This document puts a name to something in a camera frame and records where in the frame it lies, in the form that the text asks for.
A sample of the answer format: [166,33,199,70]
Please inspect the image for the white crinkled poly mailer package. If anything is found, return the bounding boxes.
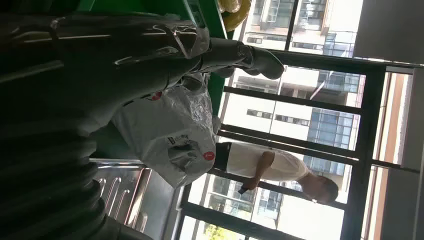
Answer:
[110,71,222,190]

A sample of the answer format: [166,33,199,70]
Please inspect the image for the green crate with yellow coils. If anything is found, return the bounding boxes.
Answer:
[76,0,230,39]

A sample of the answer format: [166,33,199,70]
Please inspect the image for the person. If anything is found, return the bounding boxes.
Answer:
[213,141,340,205]

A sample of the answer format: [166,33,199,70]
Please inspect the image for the yellow cable coil white label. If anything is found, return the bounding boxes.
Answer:
[216,0,253,33]

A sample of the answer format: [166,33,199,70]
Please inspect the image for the black window frame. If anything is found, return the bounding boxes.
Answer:
[174,48,424,240]

